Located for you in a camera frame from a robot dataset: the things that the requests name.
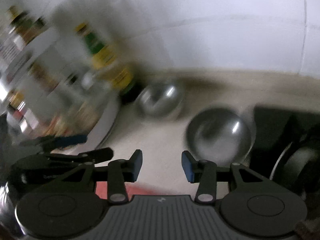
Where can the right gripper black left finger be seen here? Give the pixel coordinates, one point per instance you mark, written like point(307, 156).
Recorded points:
point(122, 171)

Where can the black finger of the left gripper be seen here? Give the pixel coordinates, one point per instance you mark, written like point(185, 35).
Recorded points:
point(93, 149)

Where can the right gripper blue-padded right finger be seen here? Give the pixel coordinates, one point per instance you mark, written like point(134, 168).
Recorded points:
point(203, 173)

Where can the steel bowl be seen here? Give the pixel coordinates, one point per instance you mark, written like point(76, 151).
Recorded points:
point(161, 100)
point(219, 135)

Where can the steel bowl back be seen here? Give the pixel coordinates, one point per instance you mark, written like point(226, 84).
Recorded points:
point(161, 100)

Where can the white rotating condiment tray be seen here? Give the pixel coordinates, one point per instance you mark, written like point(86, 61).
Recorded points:
point(106, 122)

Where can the black gas stove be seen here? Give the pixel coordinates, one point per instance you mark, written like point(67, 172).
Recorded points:
point(286, 150)

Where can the yellow-green sesame oil bottle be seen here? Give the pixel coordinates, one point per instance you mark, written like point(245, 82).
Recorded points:
point(108, 67)

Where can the purple-label clear bottle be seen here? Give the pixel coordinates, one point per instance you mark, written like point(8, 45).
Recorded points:
point(20, 30)

